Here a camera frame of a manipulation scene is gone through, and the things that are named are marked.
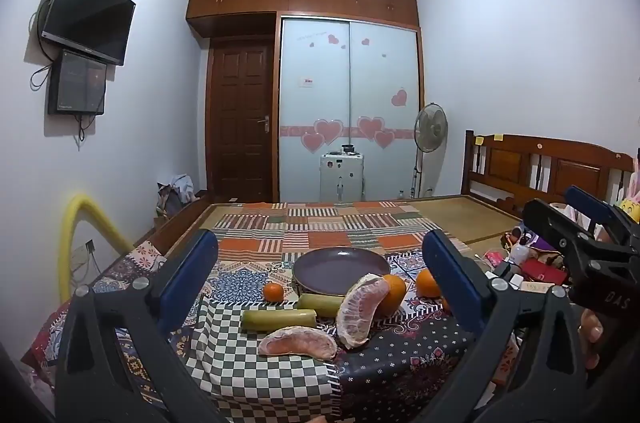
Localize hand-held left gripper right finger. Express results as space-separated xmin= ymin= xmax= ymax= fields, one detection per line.
xmin=421 ymin=230 xmax=589 ymax=423

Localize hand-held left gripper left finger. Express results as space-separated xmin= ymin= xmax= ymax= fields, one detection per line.
xmin=55 ymin=229 xmax=227 ymax=423

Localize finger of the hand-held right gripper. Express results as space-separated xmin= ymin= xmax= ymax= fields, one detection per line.
xmin=564 ymin=185 xmax=640 ymax=250
xmin=522 ymin=198 xmax=622 ymax=275

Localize large orange with sticker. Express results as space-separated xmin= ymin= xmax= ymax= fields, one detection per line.
xmin=376 ymin=274 xmax=408 ymax=317

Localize peeled pomelo segment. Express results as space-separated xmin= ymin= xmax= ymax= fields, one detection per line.
xmin=258 ymin=326 xmax=339 ymax=362
xmin=336 ymin=273 xmax=391 ymax=350

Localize green sugarcane piece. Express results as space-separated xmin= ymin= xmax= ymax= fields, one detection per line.
xmin=242 ymin=309 xmax=318 ymax=332
xmin=295 ymin=293 xmax=347 ymax=318

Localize purple plate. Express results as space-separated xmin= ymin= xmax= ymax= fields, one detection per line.
xmin=292 ymin=247 xmax=391 ymax=297

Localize person's right hand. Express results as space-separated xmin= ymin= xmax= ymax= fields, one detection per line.
xmin=579 ymin=310 xmax=602 ymax=370

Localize yellow plush toy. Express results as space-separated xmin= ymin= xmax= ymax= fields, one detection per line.
xmin=618 ymin=198 xmax=640 ymax=225

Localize colourful patterned bedsheet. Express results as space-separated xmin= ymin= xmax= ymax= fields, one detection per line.
xmin=21 ymin=237 xmax=493 ymax=423

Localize red wallet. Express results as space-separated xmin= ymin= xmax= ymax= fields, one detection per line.
xmin=522 ymin=259 xmax=568 ymax=286

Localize woven straw bed mat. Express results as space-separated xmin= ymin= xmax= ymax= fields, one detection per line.
xmin=414 ymin=195 xmax=522 ymax=256

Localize pile of clothes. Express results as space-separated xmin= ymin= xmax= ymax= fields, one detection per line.
xmin=155 ymin=174 xmax=197 ymax=220

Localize dark floral cloth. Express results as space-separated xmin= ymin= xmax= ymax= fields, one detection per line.
xmin=334 ymin=298 xmax=501 ymax=423

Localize green checkered cloth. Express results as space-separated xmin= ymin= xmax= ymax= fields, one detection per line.
xmin=184 ymin=295 xmax=343 ymax=423

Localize yellow foam tube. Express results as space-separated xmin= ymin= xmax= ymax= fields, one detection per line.
xmin=58 ymin=194 xmax=136 ymax=305

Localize striped patchwork blanket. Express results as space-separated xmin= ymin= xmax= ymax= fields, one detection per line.
xmin=206 ymin=201 xmax=472 ymax=265

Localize white appliance by wardrobe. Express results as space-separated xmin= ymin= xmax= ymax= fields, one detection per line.
xmin=319 ymin=151 xmax=365 ymax=204

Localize brown wooden door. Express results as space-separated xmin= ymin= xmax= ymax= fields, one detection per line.
xmin=207 ymin=38 xmax=276 ymax=204

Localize standing fan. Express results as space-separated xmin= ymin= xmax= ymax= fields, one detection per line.
xmin=411 ymin=103 xmax=450 ymax=200

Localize pink heart stickers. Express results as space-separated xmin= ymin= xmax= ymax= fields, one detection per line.
xmin=280 ymin=33 xmax=417 ymax=154

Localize wooden wardrobe with glass doors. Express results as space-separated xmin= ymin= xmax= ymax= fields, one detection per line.
xmin=186 ymin=0 xmax=427 ymax=204

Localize wall socket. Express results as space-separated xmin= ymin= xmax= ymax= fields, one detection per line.
xmin=74 ymin=240 xmax=97 ymax=265

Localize black monitor cable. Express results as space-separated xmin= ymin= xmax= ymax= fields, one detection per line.
xmin=74 ymin=113 xmax=97 ymax=152

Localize small black wall monitor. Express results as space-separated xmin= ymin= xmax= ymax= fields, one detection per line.
xmin=47 ymin=48 xmax=108 ymax=116

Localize black television cable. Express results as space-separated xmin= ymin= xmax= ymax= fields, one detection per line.
xmin=28 ymin=0 xmax=57 ymax=92

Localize black wall television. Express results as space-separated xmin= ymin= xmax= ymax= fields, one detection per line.
xmin=41 ymin=0 xmax=137 ymax=66

